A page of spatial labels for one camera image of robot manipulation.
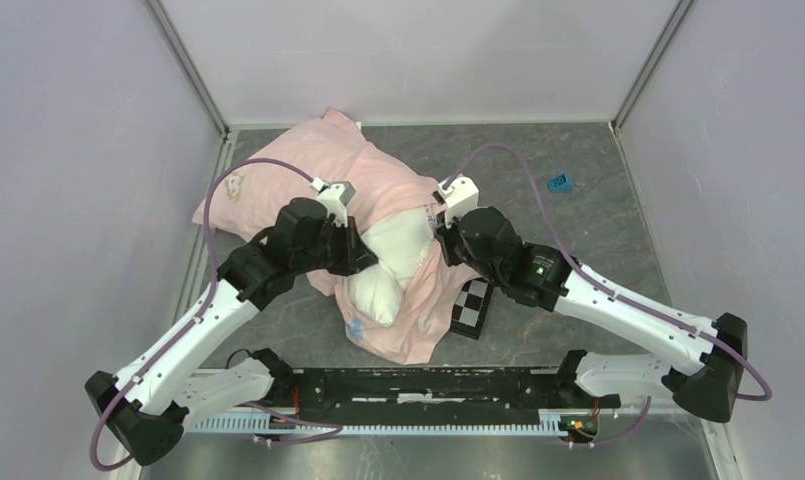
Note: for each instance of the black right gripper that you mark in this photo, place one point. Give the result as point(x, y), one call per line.
point(446, 235)

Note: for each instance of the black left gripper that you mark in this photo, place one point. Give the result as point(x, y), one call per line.
point(354, 252)

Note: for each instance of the white pillow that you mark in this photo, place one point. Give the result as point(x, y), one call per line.
point(400, 242)

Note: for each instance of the pink printed pillowcase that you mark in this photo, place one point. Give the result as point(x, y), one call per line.
point(334, 149)

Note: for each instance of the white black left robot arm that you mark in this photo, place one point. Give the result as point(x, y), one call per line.
point(149, 404)

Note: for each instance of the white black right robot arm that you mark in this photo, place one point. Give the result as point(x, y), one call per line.
point(693, 360)

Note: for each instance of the black white chessboard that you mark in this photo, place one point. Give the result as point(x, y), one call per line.
point(471, 307)

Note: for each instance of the small blue block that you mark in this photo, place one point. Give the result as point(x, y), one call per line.
point(561, 183)

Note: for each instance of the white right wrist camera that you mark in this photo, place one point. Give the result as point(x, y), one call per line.
point(457, 198)

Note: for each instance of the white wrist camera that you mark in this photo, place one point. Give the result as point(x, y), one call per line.
point(334, 197)
point(457, 198)

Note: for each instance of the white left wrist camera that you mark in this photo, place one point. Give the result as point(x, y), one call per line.
point(334, 197)

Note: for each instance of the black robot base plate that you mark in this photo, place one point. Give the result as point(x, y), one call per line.
point(429, 396)

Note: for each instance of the grey slotted cable duct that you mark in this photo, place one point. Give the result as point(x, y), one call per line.
point(255, 422)

